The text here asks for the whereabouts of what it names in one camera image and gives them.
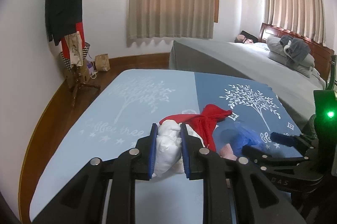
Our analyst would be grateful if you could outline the bed with grey sheet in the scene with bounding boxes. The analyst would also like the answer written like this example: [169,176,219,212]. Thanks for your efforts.
[168,39,326,129]

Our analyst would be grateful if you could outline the black office chair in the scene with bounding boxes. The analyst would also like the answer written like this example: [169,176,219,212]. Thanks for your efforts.
[326,55,336,90]

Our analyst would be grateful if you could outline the red ribbon bow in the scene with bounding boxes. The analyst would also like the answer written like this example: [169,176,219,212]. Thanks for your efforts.
[159,104,233,151]

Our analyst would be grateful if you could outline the lower grey pillow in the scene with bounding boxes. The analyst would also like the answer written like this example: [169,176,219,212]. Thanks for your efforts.
[268,51,313,78]

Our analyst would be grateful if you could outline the grey pillow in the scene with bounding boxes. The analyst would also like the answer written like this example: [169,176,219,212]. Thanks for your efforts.
[266,36,315,67]
[268,51,313,78]

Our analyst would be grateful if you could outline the blue tree print tablecloth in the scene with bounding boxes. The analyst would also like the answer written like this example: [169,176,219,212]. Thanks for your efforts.
[30,69,300,218]

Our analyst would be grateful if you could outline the dark grey folded clothes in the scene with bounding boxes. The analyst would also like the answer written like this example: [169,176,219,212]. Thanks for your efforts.
[279,35,311,67]

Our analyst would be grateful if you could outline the wooden headboard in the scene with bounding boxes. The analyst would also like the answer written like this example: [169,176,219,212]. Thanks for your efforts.
[258,23,334,81]

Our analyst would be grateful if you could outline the upper grey pillow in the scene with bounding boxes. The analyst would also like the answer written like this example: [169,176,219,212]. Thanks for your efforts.
[266,36,315,67]

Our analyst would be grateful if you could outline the black bag beside bed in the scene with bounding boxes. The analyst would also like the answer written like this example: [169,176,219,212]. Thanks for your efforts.
[235,30,258,44]

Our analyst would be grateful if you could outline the wooden coat rack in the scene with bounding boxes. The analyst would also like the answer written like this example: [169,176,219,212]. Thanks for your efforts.
[71,66,100,108]

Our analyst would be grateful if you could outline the brown paper bag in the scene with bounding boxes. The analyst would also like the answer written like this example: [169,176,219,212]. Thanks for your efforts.
[95,54,110,72]

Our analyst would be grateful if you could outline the beige right window curtain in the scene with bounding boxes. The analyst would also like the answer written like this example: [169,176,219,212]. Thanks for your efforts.
[265,0,326,46]

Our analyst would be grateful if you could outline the striped black white bag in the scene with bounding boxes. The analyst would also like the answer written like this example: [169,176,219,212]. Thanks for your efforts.
[60,42,90,71]

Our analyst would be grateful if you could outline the beige canvas tote bag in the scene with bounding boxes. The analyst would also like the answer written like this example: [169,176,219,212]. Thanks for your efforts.
[64,31,83,57]

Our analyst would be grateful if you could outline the red hanging bag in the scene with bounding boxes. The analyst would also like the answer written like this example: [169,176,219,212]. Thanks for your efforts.
[61,22,85,63]

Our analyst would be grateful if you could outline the black hanging coat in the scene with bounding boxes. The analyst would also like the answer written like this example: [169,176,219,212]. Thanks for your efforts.
[45,0,82,46]

